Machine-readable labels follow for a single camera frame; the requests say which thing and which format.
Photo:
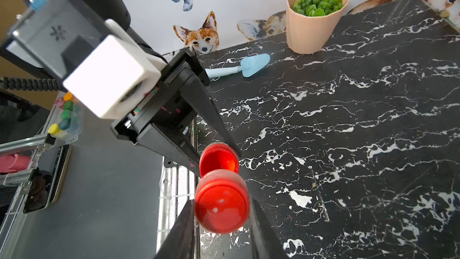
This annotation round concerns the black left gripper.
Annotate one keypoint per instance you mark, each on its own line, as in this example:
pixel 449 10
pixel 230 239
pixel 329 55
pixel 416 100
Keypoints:
pixel 158 120

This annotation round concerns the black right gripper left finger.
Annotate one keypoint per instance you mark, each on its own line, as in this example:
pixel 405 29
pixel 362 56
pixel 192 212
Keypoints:
pixel 180 242

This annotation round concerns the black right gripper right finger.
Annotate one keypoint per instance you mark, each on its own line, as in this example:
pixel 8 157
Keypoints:
pixel 263 240

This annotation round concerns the red paint jar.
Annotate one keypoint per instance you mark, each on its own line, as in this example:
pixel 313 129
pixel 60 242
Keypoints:
pixel 218 156

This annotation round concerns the red paint jar lid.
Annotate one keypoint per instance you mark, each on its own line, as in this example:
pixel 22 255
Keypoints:
pixel 222 202

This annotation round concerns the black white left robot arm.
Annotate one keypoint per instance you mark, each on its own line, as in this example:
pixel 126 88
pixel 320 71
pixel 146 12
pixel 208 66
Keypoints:
pixel 159 104

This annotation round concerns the clear box of paint jars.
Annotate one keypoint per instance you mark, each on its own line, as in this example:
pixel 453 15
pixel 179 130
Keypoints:
pixel 67 116

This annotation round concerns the light blue silicone spatula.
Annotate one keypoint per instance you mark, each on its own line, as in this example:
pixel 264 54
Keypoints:
pixel 248 67

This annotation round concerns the black smartphone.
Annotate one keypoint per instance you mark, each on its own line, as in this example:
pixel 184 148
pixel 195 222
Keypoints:
pixel 47 179

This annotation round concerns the beige paper plant pot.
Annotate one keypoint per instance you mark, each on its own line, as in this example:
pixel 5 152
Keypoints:
pixel 307 35

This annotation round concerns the pink plastic object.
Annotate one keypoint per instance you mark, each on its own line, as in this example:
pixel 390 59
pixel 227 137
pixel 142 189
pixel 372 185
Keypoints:
pixel 13 163

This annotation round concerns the green moss plant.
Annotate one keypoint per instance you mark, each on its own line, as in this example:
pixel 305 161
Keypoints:
pixel 317 8

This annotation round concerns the aluminium front rail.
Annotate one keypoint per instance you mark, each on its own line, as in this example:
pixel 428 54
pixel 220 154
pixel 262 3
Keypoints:
pixel 177 185

